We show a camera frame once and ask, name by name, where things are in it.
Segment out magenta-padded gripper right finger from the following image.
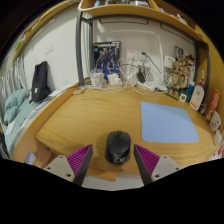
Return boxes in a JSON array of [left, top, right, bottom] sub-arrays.
[[133, 143, 183, 187]]

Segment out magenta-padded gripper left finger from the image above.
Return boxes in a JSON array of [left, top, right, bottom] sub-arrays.
[[43, 143, 94, 187]]

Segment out black computer mouse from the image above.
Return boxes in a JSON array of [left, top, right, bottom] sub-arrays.
[[104, 130, 132, 165]]

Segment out light blue mouse pad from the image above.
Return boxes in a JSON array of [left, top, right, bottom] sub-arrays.
[[140, 101, 200, 145]]

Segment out white printed mug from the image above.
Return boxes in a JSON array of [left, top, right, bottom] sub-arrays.
[[209, 110, 223, 132]]

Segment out small white desk clock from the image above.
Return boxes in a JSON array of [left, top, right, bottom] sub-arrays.
[[178, 92, 188, 103]]

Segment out white pump lotion bottle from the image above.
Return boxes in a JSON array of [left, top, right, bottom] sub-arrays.
[[189, 69, 206, 112]]

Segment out teal blanket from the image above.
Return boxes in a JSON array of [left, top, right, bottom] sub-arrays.
[[3, 88, 30, 125]]

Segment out white power strip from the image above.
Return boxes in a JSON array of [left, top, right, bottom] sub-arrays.
[[133, 81, 156, 93]]

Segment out black backpack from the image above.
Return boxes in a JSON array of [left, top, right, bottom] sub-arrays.
[[30, 60, 52, 103]]

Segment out brown tree creature figurine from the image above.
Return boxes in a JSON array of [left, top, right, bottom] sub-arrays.
[[166, 54, 192, 98]]

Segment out clear plastic cup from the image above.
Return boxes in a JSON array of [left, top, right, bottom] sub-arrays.
[[89, 69, 106, 88]]

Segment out white charger block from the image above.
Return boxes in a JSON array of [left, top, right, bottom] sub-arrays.
[[107, 73, 122, 86]]

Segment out white desk lamp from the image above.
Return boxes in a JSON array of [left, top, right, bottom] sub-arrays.
[[109, 29, 170, 93]]

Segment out blue robot model box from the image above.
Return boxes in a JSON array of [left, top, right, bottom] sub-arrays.
[[92, 40, 122, 80]]

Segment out wooden shelf unit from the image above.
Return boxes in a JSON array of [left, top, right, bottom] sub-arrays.
[[77, 0, 209, 44]]

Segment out black plug with cable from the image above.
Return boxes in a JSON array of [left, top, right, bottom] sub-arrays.
[[141, 50, 163, 75]]

